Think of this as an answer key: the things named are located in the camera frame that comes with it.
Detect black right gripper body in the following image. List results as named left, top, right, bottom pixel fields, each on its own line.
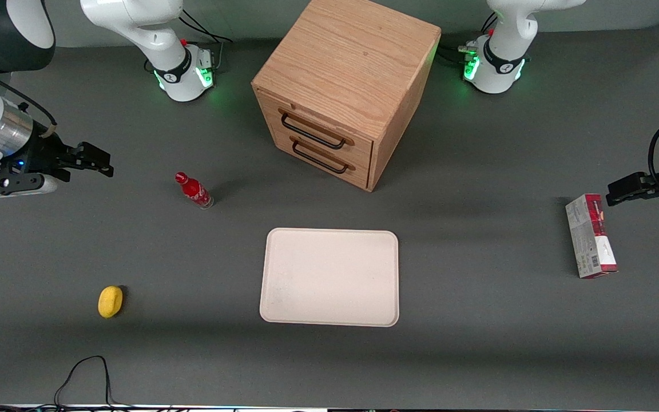
left=0, top=133, right=81, bottom=185

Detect long black drawer handle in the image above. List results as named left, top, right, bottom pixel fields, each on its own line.
left=280, top=109, right=356, bottom=150

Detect wooden drawer with long handle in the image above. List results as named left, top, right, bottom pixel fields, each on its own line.
left=256, top=90, right=375, bottom=168

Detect wooden drawer cabinet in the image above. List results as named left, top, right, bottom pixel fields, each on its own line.
left=251, top=0, right=442, bottom=193

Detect red and grey carton box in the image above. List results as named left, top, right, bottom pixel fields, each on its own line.
left=565, top=193, right=620, bottom=279

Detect red soda bottle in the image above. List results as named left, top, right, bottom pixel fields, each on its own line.
left=174, top=171, right=215, bottom=210

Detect yellow lemon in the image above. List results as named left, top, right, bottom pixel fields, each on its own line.
left=98, top=286, right=124, bottom=319

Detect beige plastic tray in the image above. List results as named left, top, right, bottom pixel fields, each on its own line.
left=259, top=228, right=400, bottom=328

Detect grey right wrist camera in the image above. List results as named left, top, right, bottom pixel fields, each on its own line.
left=0, top=173, right=59, bottom=199

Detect black right base cables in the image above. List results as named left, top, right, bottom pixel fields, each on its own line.
left=180, top=9, right=234, bottom=45

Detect black base cables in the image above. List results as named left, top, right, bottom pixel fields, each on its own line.
left=437, top=11, right=499, bottom=64
left=180, top=9, right=234, bottom=45

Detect black looped table cable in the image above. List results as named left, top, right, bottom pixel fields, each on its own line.
left=54, top=355, right=114, bottom=408

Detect short black drawer handle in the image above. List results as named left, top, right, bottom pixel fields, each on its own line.
left=289, top=136, right=357, bottom=175

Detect black left base cables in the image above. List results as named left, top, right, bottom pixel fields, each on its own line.
left=437, top=11, right=499, bottom=64

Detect wooden drawer with short handle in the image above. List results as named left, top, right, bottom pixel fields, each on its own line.
left=269, top=127, right=374, bottom=192

